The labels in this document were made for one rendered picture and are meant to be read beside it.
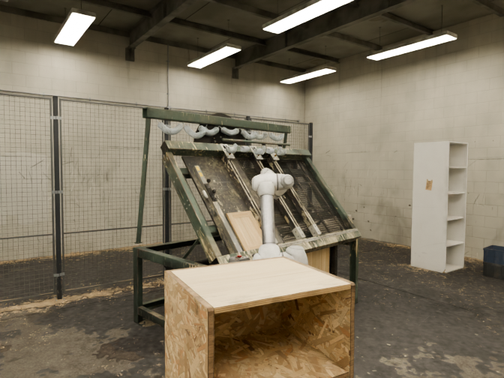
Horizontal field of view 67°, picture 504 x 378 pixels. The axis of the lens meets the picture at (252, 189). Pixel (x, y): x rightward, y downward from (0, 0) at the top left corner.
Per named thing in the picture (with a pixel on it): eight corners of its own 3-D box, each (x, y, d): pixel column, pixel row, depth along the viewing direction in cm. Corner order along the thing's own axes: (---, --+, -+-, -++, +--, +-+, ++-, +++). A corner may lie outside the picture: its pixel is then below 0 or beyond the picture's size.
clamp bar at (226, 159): (268, 247, 355) (283, 233, 341) (214, 150, 403) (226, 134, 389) (274, 246, 362) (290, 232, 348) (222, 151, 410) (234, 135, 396)
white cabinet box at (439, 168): (444, 273, 598) (448, 141, 587) (410, 265, 645) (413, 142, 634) (463, 268, 633) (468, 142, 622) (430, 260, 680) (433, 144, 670)
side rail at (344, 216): (346, 232, 463) (352, 228, 456) (300, 163, 507) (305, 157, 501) (349, 232, 468) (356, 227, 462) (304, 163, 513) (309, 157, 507)
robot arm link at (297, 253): (310, 277, 272) (309, 247, 272) (284, 279, 272) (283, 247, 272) (306, 272, 289) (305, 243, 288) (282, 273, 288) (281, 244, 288)
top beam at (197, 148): (163, 155, 352) (168, 148, 346) (160, 147, 356) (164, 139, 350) (307, 160, 510) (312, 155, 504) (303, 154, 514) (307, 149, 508)
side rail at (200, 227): (209, 263, 311) (216, 256, 305) (160, 160, 356) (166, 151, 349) (215, 262, 316) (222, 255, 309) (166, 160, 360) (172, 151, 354)
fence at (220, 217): (235, 255, 326) (238, 252, 323) (192, 168, 364) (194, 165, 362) (240, 253, 329) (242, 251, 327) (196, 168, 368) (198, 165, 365)
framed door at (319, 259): (278, 301, 394) (280, 302, 392) (278, 248, 391) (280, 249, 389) (327, 283, 458) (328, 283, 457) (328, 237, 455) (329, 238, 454)
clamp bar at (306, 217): (313, 238, 405) (328, 225, 392) (261, 152, 453) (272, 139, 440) (318, 236, 413) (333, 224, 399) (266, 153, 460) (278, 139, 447)
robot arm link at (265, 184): (284, 273, 270) (253, 274, 270) (282, 274, 286) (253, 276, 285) (278, 169, 292) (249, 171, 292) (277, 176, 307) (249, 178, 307)
